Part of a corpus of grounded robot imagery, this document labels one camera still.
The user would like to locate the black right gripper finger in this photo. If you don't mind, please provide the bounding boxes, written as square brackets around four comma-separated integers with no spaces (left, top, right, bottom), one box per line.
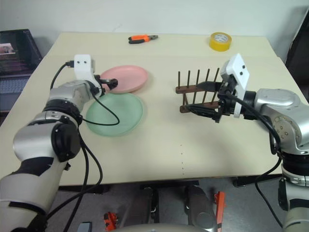
[186,104,221,122]
[196,81,222,92]

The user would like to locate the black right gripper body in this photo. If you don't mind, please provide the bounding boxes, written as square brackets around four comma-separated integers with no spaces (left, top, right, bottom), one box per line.
[213,75,239,123]

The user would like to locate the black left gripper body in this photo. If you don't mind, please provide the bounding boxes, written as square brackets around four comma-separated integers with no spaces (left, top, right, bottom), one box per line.
[92,74,107,96]

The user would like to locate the wooden dish rack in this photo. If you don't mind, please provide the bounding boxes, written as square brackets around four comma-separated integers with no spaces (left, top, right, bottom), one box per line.
[175,68,222,114]

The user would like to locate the pink plate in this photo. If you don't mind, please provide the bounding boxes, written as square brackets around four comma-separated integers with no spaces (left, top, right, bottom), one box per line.
[99,65,149,94]

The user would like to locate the green plate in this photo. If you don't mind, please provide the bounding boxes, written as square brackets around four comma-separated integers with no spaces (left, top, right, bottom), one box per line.
[85,93,144,138]

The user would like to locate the yellow tape roll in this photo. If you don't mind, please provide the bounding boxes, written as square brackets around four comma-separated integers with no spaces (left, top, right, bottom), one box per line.
[209,31,233,52]

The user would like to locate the orange and black pliers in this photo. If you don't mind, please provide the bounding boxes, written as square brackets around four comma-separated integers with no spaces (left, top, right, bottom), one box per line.
[128,34,159,45]

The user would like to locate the open laptop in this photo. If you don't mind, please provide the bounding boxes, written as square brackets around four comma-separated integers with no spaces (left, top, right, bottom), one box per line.
[0,29,43,112]

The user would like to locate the dark chair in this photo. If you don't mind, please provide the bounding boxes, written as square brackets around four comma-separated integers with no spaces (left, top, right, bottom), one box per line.
[284,23,309,86]

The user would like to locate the dark rounded shape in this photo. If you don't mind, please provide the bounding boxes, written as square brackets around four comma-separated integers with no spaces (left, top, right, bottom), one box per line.
[185,185,218,232]

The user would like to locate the long orange clamp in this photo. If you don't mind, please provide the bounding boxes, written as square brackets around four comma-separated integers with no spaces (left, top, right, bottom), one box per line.
[214,191,226,232]

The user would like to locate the small orange black tool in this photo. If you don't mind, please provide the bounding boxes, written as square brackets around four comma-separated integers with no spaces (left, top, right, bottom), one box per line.
[103,212,120,232]

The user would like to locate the small grey box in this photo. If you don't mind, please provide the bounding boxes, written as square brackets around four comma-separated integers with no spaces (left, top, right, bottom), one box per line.
[77,221,93,232]

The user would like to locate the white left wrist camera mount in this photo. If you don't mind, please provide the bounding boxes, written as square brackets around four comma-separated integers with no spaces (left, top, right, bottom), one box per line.
[73,54,102,97]

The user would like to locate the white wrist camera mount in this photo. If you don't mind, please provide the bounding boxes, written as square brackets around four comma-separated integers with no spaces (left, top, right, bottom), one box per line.
[73,54,102,97]
[220,53,252,119]

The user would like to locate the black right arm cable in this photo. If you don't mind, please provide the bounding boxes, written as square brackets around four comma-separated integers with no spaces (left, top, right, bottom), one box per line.
[223,91,287,229]

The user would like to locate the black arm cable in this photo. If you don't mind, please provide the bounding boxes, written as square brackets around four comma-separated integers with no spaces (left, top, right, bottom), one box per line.
[223,91,287,229]
[44,60,121,232]

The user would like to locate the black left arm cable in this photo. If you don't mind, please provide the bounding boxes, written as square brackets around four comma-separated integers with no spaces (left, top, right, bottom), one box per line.
[44,60,121,232]

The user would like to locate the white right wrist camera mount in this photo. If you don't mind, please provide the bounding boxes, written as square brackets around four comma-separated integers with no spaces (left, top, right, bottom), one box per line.
[220,53,252,119]

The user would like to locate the black table frame bar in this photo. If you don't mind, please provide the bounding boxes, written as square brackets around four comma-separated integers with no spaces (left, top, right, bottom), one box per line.
[140,180,200,193]

